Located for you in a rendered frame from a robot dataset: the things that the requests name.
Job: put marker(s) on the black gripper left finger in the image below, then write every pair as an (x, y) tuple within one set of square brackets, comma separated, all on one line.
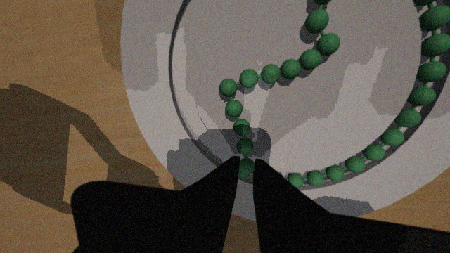
[(192, 220)]

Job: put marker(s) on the grey round bead board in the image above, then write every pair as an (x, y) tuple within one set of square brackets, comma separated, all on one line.
[(176, 53)]

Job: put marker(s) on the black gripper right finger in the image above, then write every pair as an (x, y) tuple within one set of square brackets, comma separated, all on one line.
[(290, 222)]

